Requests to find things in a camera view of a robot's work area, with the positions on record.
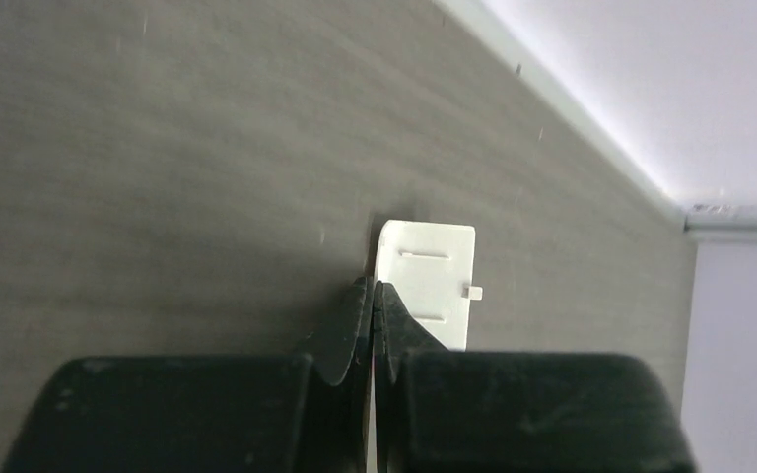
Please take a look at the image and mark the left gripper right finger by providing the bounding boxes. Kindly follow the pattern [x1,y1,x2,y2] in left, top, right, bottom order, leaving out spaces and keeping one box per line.
[373,283,697,472]

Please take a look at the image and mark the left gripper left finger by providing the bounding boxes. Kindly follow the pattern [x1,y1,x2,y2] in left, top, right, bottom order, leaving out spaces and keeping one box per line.
[2,277,374,472]

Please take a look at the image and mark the small remote battery cover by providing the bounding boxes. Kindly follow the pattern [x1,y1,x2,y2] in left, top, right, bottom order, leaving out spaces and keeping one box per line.
[374,220,483,351]

